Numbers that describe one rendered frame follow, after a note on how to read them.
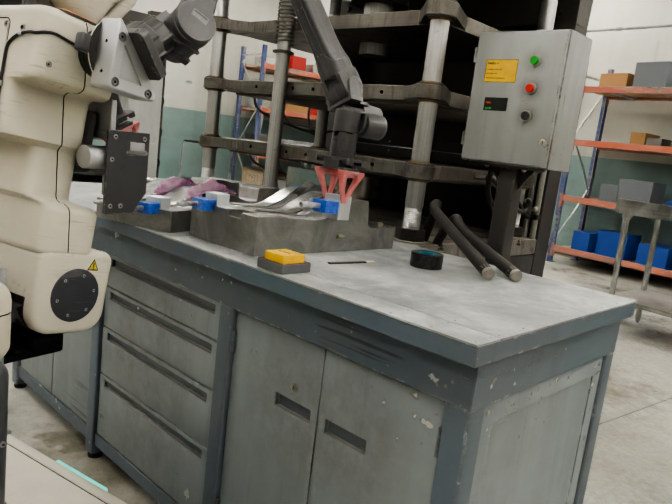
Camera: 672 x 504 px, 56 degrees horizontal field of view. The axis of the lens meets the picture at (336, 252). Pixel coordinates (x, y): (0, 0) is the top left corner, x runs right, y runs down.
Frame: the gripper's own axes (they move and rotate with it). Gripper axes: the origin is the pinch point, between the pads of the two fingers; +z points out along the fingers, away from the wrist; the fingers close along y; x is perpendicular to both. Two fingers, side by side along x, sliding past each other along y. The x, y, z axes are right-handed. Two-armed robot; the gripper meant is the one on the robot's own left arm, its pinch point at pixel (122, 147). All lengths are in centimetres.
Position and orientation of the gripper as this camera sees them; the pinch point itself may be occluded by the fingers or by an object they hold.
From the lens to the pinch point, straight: 173.9
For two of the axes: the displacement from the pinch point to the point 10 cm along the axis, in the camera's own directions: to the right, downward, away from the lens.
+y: -8.5, -1.9, 5.0
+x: -5.2, 5.0, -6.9
